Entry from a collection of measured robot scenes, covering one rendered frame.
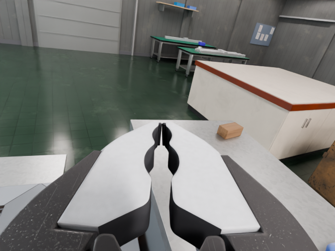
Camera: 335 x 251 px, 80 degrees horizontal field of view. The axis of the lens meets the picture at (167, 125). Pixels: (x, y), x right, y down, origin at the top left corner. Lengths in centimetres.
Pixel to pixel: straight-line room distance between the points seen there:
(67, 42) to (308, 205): 762
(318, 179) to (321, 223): 202
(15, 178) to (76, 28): 691
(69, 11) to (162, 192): 738
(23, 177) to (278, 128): 242
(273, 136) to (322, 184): 68
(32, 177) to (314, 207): 116
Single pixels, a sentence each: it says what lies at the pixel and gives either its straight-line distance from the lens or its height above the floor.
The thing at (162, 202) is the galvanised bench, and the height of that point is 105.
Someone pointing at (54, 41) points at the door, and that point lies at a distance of 785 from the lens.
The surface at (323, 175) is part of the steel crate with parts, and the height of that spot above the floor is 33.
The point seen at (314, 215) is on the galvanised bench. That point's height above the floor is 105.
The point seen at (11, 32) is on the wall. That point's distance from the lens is 796.
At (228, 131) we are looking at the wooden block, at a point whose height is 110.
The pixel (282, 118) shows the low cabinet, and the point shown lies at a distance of 264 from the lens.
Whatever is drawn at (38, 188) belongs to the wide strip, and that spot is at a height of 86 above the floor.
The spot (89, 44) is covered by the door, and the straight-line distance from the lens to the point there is 792.
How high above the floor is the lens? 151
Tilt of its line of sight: 28 degrees down
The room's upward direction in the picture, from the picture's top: 11 degrees clockwise
